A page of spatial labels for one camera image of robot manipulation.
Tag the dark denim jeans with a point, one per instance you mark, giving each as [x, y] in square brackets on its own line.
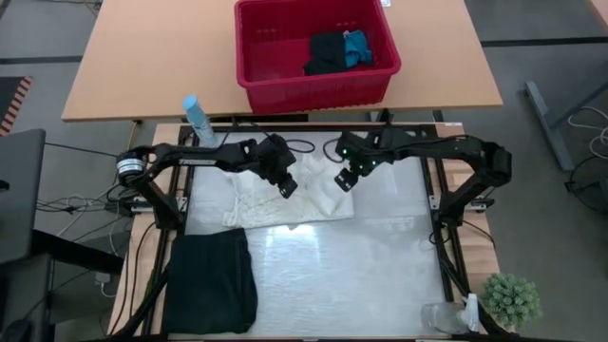
[209, 285]

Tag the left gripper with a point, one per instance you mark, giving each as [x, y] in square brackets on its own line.
[271, 157]

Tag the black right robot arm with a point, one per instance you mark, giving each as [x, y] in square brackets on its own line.
[451, 147]

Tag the black aluminium table frame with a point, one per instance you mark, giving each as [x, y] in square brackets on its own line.
[446, 266]

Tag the orange wooden desk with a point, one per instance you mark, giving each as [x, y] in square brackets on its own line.
[142, 57]

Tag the grey metal desk leg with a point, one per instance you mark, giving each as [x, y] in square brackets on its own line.
[546, 119]

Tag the clear spray bottle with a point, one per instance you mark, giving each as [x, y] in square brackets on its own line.
[444, 316]

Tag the blue garment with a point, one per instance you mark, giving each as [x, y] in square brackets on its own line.
[356, 47]

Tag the white lace garment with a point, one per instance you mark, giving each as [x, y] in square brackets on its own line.
[313, 199]

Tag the white paper sheet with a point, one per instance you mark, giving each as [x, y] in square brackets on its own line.
[385, 3]

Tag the red plastic laundry bin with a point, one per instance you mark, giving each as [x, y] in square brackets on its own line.
[266, 90]

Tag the small green potted plant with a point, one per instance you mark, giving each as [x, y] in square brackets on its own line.
[510, 301]

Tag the light blue air freshener bottle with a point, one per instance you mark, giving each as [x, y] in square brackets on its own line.
[199, 121]

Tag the dark navy garment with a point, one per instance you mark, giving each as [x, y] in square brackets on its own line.
[325, 52]

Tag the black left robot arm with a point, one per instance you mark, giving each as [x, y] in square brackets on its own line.
[190, 154]

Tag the white power adapter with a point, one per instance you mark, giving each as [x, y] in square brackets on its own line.
[103, 280]

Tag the grey equipment case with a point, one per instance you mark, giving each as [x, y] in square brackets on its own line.
[21, 190]

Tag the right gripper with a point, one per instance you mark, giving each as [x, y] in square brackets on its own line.
[358, 149]

